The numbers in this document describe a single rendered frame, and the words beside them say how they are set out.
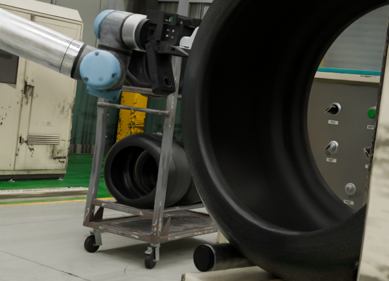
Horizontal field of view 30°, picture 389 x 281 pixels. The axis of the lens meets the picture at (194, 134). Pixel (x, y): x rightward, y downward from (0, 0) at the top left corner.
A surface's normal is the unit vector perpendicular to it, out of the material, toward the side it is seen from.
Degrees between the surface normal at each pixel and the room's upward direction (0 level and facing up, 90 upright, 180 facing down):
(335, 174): 90
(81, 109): 90
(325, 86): 90
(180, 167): 71
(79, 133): 90
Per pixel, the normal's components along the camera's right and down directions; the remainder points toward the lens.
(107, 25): -0.68, -0.16
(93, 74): 0.02, 0.06
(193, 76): -0.82, -0.09
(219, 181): 0.54, -0.67
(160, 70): 0.65, -0.30
